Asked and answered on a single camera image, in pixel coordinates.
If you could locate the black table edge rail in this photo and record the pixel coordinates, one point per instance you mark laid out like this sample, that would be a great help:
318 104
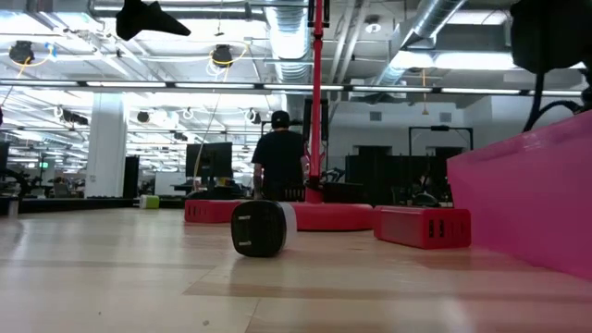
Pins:
69 202

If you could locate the slanted silver ventilation duct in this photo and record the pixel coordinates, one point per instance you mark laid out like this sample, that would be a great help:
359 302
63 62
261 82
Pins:
425 23

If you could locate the black computer monitor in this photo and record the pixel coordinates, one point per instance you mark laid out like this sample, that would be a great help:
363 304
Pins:
210 159

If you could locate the black mesh basket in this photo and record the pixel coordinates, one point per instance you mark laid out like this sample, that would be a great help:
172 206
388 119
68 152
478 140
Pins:
293 193

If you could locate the person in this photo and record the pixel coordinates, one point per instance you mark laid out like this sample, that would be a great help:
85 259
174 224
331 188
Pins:
277 157

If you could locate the small green white block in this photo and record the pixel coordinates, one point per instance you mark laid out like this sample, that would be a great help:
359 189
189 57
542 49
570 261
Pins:
150 201

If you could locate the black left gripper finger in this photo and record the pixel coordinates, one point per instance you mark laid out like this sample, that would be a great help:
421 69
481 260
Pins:
143 20

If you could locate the tall black cabinet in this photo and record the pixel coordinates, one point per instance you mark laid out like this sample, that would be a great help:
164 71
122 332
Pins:
131 176

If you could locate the red desk lamp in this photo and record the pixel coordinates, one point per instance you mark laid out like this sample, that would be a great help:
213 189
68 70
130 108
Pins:
333 217

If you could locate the black white wall charger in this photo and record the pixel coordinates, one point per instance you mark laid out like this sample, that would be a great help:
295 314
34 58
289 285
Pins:
259 229

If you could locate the white building column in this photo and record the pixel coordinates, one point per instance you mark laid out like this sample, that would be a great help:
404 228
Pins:
106 143

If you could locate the black metal frame stand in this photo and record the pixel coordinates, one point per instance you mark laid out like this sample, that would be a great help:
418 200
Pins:
439 128

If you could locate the long ceiling light strip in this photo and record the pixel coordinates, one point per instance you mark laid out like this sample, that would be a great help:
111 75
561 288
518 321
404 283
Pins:
125 84

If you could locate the pink plastic bin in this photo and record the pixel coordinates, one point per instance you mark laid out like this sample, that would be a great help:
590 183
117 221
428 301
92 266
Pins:
522 199

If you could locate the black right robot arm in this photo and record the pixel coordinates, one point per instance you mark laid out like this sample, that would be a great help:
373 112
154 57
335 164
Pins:
550 32

